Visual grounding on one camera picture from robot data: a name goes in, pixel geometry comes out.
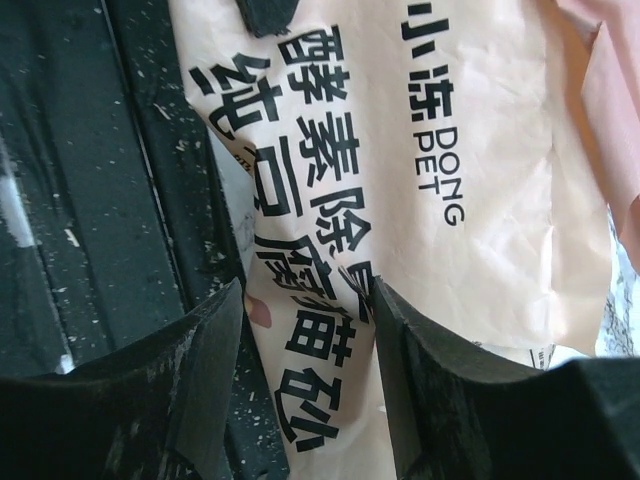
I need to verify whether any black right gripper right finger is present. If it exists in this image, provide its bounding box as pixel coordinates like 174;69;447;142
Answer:
371;280;639;479

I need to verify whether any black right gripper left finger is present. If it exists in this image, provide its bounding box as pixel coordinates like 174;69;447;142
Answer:
1;281;243;479

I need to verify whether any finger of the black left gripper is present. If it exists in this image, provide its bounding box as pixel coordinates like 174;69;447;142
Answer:
236;0;299;38

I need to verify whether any pink cat litter bag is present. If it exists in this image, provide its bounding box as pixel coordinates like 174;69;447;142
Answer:
169;1;639;479

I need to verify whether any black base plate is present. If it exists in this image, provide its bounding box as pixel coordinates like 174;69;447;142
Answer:
1;1;289;479

